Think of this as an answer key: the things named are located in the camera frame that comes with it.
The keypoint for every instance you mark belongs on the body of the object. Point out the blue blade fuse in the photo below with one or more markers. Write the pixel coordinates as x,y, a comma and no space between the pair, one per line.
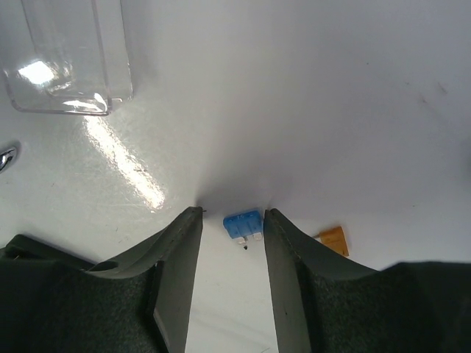
245,225

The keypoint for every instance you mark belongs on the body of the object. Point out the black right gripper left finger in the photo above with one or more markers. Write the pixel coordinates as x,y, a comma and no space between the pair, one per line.
168,259

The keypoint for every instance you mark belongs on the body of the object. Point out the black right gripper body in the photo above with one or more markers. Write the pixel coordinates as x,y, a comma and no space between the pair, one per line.
26,251

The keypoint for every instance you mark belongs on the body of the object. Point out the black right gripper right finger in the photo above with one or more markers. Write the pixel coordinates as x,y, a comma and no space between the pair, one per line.
321,300

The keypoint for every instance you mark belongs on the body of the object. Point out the orange blade fuse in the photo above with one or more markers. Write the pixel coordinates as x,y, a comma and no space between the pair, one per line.
335,239

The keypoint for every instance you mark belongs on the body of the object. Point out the silver open-end wrench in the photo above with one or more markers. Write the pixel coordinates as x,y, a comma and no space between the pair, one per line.
10,152

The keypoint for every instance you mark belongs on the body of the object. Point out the clear plastic fuse box cover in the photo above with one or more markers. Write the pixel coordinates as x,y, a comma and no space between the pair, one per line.
65,57

